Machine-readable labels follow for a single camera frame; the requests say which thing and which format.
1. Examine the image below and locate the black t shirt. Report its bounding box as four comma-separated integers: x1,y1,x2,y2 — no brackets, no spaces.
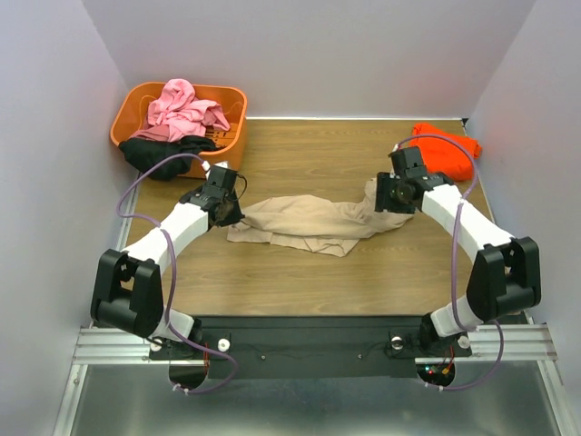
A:
119,135,219,182

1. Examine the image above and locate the pink t shirt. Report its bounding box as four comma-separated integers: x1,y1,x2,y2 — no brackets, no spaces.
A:
131,79,231,143

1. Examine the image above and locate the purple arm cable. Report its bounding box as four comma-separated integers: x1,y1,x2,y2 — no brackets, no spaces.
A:
392,134,505,392
117,153,240,396

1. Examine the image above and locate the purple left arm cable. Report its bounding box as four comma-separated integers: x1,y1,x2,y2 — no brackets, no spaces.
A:
117,153,240,396

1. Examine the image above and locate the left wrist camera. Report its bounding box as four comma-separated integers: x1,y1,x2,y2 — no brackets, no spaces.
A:
202,163,248,200

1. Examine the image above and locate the beige t shirt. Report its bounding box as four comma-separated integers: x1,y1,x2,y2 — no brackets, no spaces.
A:
227,179,412,257

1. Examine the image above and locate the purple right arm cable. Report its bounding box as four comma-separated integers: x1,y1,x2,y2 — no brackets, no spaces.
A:
392,134,505,392

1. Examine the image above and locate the aluminium rail frame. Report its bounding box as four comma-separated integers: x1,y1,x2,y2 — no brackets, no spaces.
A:
53,172,566,436

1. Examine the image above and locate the silver round knob right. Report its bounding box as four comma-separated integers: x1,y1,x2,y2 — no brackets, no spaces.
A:
390,336,404,352

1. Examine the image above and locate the white round knob left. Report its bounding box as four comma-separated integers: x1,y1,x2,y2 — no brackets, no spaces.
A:
218,338,231,352

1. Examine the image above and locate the folded orange t shirt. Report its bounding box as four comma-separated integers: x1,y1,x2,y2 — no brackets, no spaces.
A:
409,123,482,182

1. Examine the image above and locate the orange plastic basket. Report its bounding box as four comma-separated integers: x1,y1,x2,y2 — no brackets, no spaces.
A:
110,82,247,179

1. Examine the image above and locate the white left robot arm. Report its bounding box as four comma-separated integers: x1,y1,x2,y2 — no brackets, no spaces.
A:
90,195,243,358

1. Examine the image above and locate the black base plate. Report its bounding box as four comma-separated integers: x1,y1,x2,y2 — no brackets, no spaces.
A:
93,311,530,381

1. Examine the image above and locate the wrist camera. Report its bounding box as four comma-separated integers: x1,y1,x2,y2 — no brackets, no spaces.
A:
389,147,428,180
202,163,248,200

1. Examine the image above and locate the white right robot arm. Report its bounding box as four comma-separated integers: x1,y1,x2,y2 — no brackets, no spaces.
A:
375,173,542,354

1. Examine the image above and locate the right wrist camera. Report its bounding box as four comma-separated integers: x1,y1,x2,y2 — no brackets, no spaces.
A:
389,147,428,180

